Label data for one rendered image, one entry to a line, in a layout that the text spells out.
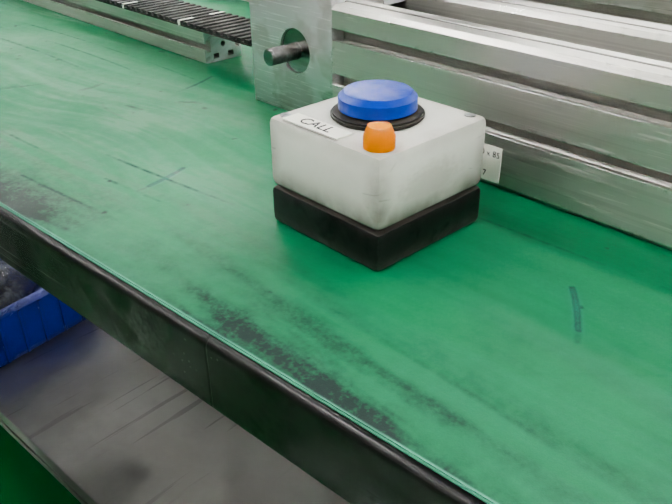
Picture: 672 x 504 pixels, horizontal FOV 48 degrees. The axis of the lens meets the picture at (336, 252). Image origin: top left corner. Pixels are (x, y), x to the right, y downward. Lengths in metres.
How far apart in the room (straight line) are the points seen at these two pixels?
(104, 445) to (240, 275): 0.78
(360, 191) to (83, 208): 0.17
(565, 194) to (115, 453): 0.81
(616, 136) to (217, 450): 0.80
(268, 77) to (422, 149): 0.25
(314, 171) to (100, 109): 0.27
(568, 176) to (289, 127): 0.15
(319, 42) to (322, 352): 0.27
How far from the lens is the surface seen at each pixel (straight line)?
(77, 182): 0.49
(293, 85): 0.56
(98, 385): 1.23
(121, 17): 0.83
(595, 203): 0.42
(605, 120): 0.41
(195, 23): 0.71
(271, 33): 0.57
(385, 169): 0.34
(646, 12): 0.61
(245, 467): 1.05
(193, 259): 0.38
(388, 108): 0.37
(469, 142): 0.38
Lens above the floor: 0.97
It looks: 30 degrees down
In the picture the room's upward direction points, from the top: 1 degrees counter-clockwise
